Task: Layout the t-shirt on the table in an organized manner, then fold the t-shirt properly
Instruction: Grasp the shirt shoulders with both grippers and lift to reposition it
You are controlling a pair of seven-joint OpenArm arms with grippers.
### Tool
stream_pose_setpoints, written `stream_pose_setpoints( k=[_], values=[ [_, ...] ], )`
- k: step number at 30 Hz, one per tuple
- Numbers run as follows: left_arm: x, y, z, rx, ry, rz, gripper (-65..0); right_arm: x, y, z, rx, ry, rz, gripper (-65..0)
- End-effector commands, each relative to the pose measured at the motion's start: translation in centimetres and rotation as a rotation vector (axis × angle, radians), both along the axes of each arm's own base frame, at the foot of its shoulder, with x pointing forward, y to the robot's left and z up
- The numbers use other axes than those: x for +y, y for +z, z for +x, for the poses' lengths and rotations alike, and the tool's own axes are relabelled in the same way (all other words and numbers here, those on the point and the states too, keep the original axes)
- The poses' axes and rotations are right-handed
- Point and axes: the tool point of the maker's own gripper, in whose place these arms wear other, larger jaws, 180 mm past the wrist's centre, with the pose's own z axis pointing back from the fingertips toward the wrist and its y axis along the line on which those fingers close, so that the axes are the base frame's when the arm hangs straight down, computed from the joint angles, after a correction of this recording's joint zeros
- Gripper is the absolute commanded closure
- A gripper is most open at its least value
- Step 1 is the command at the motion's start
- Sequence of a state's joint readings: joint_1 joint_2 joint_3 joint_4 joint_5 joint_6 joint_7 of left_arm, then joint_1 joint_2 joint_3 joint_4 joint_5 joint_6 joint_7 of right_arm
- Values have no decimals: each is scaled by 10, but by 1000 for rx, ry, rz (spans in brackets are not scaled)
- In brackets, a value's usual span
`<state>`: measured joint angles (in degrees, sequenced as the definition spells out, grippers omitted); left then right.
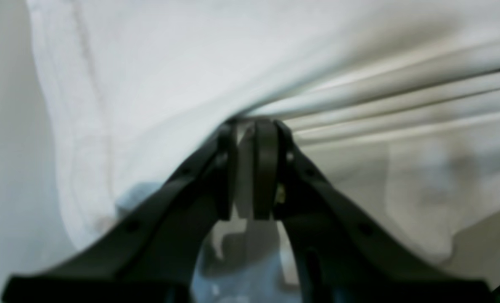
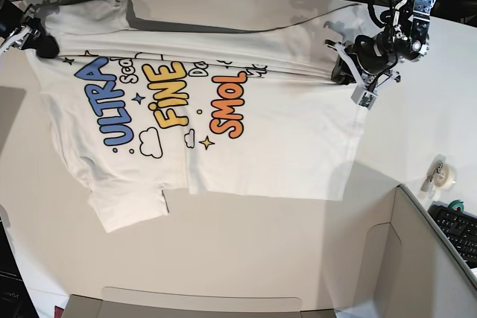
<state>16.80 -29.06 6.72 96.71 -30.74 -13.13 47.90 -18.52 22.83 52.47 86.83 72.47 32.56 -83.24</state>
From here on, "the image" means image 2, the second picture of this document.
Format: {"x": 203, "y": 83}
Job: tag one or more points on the green tape roll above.
{"x": 456, "y": 205}

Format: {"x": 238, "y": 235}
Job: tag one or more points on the black computer keyboard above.
{"x": 459, "y": 228}

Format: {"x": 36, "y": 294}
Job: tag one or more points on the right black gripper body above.
{"x": 33, "y": 34}

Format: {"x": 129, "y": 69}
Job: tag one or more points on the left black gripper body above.
{"x": 374, "y": 61}

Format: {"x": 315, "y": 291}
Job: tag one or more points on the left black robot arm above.
{"x": 404, "y": 35}

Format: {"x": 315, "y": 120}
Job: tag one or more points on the clear tape dispenser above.
{"x": 441, "y": 176}

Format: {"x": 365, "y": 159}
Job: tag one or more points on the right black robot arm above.
{"x": 11, "y": 16}

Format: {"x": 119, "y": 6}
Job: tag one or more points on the beige partition box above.
{"x": 409, "y": 269}

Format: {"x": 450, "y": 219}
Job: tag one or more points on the black monitor corner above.
{"x": 15, "y": 299}

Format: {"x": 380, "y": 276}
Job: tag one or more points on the white printed t-shirt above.
{"x": 136, "y": 112}

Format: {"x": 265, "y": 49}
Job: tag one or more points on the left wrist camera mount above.
{"x": 366, "y": 96}

